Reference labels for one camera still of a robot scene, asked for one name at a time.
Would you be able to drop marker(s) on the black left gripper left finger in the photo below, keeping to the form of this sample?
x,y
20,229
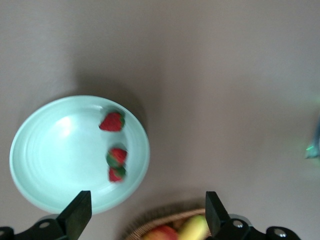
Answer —
x,y
72,220

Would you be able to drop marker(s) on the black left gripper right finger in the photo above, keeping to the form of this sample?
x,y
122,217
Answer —
x,y
218,222

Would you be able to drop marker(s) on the red strawberry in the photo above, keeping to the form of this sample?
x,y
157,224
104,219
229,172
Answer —
x,y
117,155
115,175
111,122

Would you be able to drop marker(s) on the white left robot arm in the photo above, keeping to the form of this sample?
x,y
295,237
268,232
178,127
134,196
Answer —
x,y
315,142

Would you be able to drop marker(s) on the pale green round plate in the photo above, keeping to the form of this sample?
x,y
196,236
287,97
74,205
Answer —
x,y
62,150

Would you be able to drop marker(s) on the small yellow banana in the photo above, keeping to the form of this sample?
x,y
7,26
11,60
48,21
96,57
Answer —
x,y
192,227

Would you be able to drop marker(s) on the brown wicker basket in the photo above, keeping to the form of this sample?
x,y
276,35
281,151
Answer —
x,y
160,221

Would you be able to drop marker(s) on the red apple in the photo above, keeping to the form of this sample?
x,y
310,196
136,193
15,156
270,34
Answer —
x,y
160,233

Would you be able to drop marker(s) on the brown table cover sheet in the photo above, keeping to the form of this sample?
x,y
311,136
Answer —
x,y
200,75

